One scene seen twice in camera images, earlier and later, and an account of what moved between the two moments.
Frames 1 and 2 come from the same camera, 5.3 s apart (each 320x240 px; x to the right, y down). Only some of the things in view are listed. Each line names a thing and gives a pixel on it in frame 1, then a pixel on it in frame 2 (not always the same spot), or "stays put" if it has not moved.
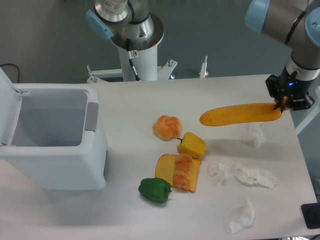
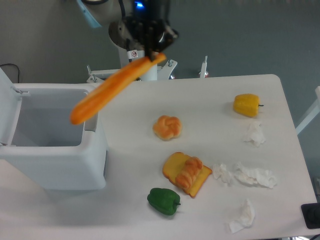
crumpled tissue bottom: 246,221 stays put
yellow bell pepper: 192,144 to 247,104
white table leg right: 316,112 stays put
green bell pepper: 155,190 to 163,200
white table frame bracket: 98,75 stays put
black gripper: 291,88 to 146,24
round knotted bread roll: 167,128 stays put
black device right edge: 311,212 stays put
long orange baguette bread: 240,113 to 111,86
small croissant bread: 182,170 to 187,176
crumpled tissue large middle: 264,177 stays put
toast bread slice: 164,169 to 174,164
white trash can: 52,133 stays put
